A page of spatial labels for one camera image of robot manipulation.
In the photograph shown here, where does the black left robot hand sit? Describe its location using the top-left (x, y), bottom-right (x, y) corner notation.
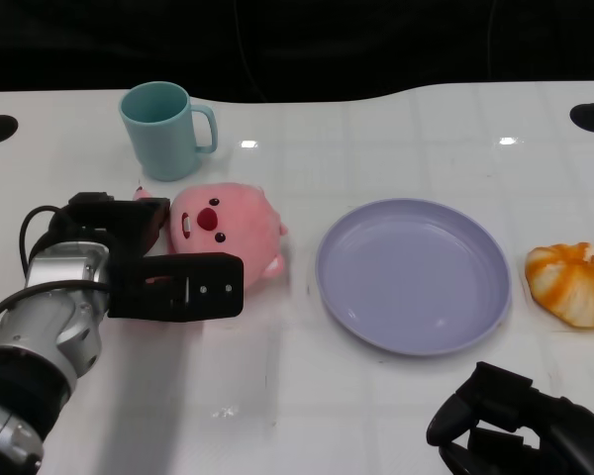
top-left (49, 192), bottom-right (246, 324)

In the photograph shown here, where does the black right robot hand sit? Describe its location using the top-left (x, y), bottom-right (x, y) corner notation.
top-left (426, 360), bottom-right (594, 475)

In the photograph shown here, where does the pink plush beaver doll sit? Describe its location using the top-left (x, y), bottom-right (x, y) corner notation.
top-left (132, 181), bottom-right (291, 294)

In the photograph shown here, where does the lavender plastic plate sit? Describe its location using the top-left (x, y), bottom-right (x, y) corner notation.
top-left (315, 197), bottom-right (513, 357)

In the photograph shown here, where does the orange and white bread toy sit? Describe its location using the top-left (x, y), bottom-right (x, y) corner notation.
top-left (525, 241), bottom-right (594, 331)

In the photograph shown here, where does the teal plastic mug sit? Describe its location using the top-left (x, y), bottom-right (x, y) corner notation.
top-left (118, 81), bottom-right (218, 182)

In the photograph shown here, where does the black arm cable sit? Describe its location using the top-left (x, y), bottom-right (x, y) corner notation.
top-left (0, 204), bottom-right (111, 337)

